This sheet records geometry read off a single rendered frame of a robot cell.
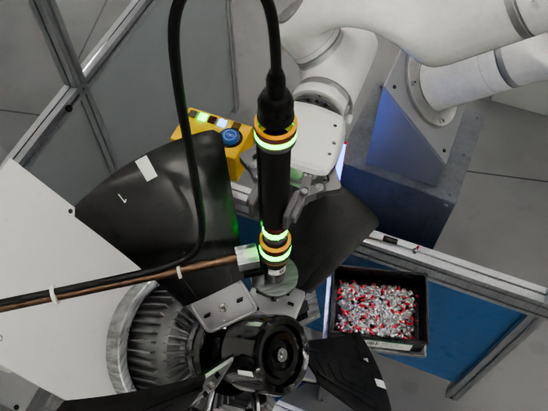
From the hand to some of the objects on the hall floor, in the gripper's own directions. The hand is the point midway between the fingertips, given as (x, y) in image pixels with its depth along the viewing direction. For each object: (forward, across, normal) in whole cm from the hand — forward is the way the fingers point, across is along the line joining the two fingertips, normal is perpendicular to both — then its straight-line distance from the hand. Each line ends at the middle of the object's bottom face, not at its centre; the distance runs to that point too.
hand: (274, 205), depth 70 cm
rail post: (-36, +53, +148) cm, 161 cm away
